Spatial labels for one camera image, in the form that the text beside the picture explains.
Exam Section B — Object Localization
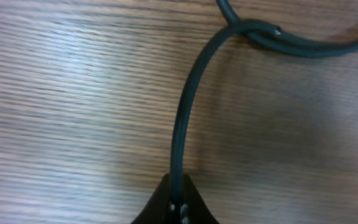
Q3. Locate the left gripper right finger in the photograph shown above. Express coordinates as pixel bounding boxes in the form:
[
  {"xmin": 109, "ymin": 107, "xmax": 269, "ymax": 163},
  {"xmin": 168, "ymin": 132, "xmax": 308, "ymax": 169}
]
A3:
[{"xmin": 183, "ymin": 175, "xmax": 219, "ymax": 224}]

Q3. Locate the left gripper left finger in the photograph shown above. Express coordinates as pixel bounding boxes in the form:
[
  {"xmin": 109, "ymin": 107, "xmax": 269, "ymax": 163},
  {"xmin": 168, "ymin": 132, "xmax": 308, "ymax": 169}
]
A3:
[{"xmin": 131, "ymin": 174, "xmax": 170, "ymax": 224}]

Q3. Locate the thick black usb cable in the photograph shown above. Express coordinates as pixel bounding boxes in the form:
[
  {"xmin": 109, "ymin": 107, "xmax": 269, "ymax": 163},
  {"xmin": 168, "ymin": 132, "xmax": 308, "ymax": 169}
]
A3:
[{"xmin": 169, "ymin": 0, "xmax": 358, "ymax": 212}]

